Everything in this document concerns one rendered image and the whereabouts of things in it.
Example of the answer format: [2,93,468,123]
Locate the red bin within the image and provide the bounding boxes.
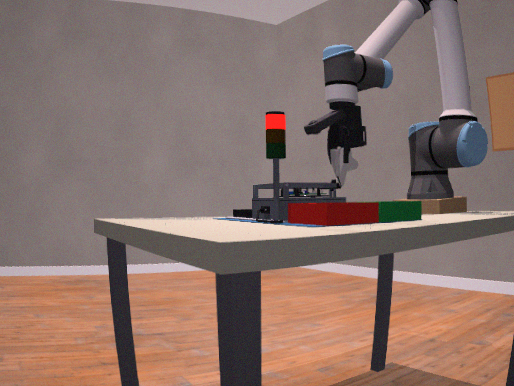
[288,202,379,226]

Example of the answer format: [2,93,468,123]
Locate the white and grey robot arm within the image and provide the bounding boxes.
[323,0,488,200]

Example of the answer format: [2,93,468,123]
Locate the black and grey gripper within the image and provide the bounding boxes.
[327,101,367,187]

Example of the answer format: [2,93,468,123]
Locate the green bin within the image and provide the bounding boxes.
[379,201,422,222]

